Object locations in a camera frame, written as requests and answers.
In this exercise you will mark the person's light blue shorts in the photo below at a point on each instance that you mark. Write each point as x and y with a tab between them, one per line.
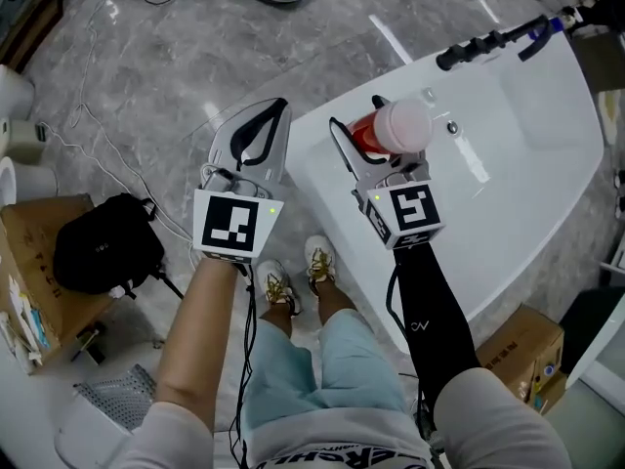
351	369

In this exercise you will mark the blue bottle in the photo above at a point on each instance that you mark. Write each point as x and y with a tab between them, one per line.
556	22

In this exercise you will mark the small blue cup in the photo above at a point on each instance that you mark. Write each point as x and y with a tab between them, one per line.
550	369

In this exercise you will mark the person's right leg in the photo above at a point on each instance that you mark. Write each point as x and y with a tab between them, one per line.
337	306

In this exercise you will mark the white smart toilet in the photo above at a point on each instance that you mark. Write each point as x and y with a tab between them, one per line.
14	93

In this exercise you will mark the beige box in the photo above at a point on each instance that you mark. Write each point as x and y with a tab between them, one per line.
22	142

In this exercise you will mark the person's right forearm black sleeve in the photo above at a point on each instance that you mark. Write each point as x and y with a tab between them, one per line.
434	320

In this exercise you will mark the red bottle with white cap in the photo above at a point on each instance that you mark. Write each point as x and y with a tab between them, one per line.
405	125

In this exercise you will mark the person's right shoe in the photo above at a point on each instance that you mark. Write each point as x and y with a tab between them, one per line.
320	262

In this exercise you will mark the person's left leg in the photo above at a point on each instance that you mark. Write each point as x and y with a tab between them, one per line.
278	318

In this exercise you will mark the dark wooden platform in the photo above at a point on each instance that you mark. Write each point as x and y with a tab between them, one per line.
29	22

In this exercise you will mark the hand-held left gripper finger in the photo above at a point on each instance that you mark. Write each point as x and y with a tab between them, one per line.
278	164
220	144

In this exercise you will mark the white bathtub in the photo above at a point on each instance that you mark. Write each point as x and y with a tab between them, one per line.
512	164

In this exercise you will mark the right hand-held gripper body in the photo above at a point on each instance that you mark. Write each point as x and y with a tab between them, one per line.
415	208

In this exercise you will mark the scattered white bathroom accessories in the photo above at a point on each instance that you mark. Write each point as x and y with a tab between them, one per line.
19	301

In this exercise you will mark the large brown cardboard box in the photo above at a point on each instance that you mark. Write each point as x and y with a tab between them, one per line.
54	281

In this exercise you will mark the short black faucet knob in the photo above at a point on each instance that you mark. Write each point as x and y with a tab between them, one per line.
445	59
465	52
479	47

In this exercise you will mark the white pet bed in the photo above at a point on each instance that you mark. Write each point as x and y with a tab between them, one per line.
608	115

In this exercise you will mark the person's left shoe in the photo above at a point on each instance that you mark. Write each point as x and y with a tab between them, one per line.
276	286

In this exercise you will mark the dark wooden table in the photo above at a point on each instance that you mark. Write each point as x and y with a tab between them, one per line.
598	61

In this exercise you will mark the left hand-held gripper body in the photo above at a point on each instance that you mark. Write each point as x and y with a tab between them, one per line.
229	223

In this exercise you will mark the tall cardboard box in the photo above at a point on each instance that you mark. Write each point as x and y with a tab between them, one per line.
517	350

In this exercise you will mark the person's shoe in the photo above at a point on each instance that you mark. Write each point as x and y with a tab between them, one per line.
320	262
276	286

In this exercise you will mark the person's white printed shirt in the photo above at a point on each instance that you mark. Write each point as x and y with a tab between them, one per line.
488	423

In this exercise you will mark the person's leg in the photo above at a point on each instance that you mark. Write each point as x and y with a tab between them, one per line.
337	306
278	318

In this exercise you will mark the white closed-lid toilet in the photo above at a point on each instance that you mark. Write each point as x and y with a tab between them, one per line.
83	433

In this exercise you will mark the person's left forearm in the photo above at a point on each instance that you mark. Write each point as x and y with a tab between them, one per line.
200	330

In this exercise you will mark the grey perforated mat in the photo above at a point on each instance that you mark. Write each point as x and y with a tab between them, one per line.
122	398

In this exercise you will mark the black backpack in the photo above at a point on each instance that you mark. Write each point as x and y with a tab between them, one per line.
107	247

